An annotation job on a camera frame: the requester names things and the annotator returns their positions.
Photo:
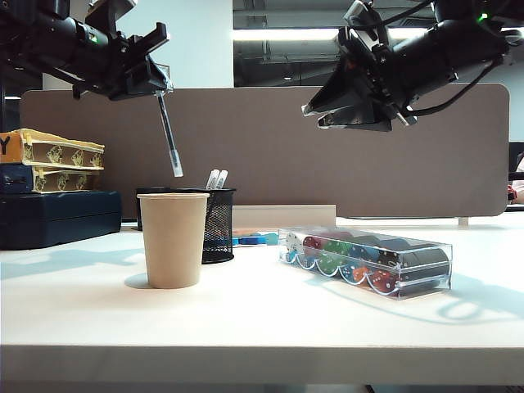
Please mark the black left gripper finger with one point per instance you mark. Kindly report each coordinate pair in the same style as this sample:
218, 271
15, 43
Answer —
141, 90
157, 71

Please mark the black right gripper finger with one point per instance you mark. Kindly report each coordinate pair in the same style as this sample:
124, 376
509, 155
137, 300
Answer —
360, 122
348, 96

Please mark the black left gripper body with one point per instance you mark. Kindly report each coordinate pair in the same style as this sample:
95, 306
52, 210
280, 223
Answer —
118, 61

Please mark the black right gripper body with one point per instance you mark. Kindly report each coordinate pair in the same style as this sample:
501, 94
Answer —
376, 69

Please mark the black gel pen clear barrel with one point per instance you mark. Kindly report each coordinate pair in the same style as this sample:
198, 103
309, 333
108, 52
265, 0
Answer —
168, 131

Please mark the black mesh pen holder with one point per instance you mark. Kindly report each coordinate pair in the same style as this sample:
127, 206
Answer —
219, 231

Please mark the long ceiling light strip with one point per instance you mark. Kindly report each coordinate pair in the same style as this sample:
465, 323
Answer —
286, 34

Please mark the brown felt desk divider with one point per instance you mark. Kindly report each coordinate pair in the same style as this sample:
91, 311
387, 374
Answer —
254, 163

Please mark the green poker chip stack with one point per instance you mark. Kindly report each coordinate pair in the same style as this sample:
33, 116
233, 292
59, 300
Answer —
337, 247

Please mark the red poker chip stack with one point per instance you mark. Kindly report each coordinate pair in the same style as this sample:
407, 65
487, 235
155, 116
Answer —
313, 242

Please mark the blue poker chip stack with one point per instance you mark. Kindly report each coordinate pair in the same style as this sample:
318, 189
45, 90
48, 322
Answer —
364, 251

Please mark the white poker chip stack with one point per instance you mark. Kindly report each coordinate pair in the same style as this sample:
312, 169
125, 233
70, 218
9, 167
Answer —
294, 243

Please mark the small dark blue box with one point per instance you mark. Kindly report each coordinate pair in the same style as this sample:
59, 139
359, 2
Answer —
16, 179

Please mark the large dark blue case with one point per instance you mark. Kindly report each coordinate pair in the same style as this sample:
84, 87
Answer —
57, 221

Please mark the black poker chip stack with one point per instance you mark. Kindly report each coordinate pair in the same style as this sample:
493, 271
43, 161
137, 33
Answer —
425, 266

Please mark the brown paper cup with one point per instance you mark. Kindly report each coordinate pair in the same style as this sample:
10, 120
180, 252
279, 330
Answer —
174, 245

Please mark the teal tray of toy numbers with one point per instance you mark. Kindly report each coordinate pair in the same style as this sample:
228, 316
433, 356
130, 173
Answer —
249, 239

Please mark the clear plastic poker chip case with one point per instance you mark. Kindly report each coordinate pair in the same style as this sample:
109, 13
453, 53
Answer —
409, 278

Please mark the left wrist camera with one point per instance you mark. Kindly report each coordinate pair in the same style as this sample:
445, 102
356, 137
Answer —
108, 10

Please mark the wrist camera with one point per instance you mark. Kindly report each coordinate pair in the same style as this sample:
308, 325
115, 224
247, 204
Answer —
108, 10
360, 12

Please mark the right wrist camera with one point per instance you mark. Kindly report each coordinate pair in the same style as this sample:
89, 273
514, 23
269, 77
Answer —
360, 12

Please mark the white divider foot bracket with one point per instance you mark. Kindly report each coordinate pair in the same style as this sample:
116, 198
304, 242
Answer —
463, 222

